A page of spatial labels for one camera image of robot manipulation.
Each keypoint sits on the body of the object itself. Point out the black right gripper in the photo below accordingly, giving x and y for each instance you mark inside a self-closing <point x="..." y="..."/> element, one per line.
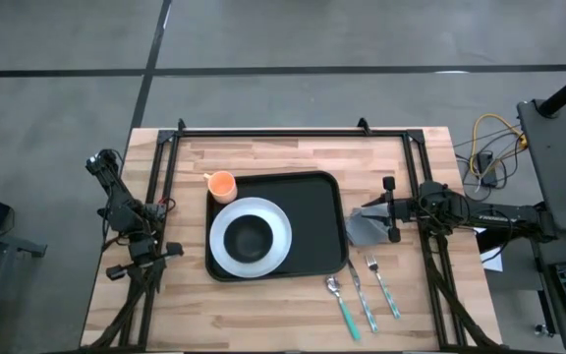
<point x="403" y="209"/>

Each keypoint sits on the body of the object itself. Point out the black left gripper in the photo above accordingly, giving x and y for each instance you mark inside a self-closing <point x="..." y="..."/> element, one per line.
<point x="143" y="251"/>

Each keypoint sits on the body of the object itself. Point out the grey cloth napkin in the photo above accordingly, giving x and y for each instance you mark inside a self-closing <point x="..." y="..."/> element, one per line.
<point x="361" y="233"/>

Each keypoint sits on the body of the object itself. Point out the white round plate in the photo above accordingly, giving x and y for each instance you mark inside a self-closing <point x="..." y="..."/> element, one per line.
<point x="283" y="241"/>

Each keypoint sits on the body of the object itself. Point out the black round bowl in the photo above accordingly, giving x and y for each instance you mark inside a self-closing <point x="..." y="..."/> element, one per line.
<point x="248" y="238"/>

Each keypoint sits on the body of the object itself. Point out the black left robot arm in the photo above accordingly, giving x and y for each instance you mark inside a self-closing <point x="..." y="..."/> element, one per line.
<point x="121" y="206"/>

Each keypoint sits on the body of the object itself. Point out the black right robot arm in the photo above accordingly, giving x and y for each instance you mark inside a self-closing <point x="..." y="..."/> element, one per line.
<point x="499" y="216"/>

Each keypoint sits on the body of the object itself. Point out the black plastic serving tray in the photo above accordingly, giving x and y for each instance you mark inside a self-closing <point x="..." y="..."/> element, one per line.
<point x="317" y="221"/>

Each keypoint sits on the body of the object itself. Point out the orange plastic cup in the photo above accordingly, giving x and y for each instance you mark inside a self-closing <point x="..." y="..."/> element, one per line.
<point x="222" y="189"/>

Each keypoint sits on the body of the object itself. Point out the black power adapter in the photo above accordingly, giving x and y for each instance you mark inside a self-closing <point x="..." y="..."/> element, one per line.
<point x="486" y="162"/>

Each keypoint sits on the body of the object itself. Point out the white paper sheet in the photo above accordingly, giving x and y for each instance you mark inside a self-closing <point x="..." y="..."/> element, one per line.
<point x="493" y="258"/>

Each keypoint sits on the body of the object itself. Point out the grey side table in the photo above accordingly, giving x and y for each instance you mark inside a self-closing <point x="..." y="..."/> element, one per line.
<point x="563" y="157"/>

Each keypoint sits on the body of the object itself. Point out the grey keyboard desk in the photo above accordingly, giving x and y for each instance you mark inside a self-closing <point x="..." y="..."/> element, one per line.
<point x="553" y="339"/>

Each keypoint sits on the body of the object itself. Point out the black aluminium rig frame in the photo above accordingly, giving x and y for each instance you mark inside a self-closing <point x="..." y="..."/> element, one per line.
<point x="288" y="133"/>

